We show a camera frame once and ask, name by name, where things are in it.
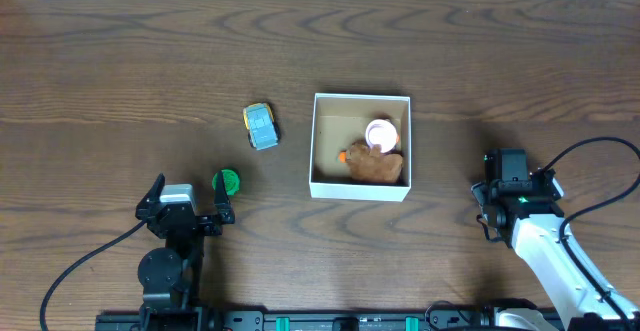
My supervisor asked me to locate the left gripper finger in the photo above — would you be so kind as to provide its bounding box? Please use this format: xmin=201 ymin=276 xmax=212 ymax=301
xmin=213 ymin=170 xmax=231 ymax=215
xmin=140 ymin=173 xmax=165 ymax=210

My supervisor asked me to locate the pink duck toy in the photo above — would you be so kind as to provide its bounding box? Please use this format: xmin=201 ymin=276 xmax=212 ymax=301
xmin=365 ymin=119 xmax=400 ymax=153

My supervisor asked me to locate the brown plush toy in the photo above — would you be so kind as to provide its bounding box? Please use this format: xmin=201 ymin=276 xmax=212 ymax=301
xmin=338 ymin=142 xmax=404 ymax=184

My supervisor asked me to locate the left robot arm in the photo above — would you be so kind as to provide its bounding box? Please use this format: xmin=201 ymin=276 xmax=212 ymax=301
xmin=135 ymin=171 xmax=235 ymax=330

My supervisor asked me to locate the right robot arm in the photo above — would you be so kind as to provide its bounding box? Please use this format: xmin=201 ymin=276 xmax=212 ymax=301
xmin=471 ymin=148 xmax=639 ymax=330

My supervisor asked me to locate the green round toy disc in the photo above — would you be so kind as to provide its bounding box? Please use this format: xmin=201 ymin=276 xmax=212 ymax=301
xmin=211 ymin=169 xmax=241 ymax=196

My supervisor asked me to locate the yellow grey toy car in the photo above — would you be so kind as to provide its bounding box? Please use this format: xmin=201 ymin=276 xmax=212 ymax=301
xmin=243 ymin=103 xmax=280 ymax=150

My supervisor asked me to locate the white cardboard box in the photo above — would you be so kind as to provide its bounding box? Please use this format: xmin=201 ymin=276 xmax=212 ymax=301
xmin=308 ymin=93 xmax=412 ymax=202

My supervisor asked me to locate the left black cable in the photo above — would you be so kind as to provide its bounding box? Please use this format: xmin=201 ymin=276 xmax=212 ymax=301
xmin=39 ymin=219 xmax=147 ymax=331

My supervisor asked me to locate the black cable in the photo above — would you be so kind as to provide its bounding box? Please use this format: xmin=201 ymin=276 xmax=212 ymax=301
xmin=39 ymin=219 xmax=147 ymax=331
xmin=542 ymin=136 xmax=640 ymax=322

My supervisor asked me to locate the right black cable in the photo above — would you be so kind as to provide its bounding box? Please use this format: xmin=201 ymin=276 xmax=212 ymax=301
xmin=542 ymin=136 xmax=640 ymax=322

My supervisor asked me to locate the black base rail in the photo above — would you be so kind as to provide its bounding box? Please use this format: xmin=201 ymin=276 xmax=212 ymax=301
xmin=94 ymin=298 xmax=571 ymax=331

